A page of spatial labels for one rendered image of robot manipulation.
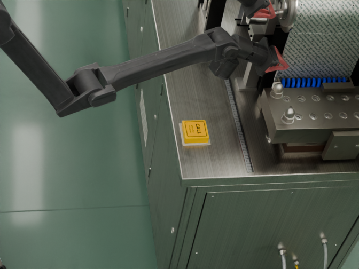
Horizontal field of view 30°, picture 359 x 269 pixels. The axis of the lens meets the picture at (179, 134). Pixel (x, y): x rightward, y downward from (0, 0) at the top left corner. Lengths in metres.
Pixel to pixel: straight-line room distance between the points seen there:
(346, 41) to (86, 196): 1.40
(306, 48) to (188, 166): 0.47
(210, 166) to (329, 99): 0.40
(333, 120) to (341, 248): 0.61
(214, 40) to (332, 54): 0.38
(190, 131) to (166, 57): 0.30
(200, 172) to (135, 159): 1.17
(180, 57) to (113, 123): 1.46
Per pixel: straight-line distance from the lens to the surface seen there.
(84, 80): 1.66
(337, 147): 1.95
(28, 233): 2.80
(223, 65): 1.86
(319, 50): 1.95
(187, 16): 2.33
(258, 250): 2.28
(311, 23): 1.87
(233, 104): 2.06
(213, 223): 2.08
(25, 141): 3.08
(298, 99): 1.95
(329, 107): 1.96
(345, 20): 1.90
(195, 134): 1.93
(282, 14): 1.86
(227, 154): 1.93
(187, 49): 1.74
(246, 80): 2.10
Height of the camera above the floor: 2.37
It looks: 49 degrees down
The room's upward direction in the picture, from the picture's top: 11 degrees clockwise
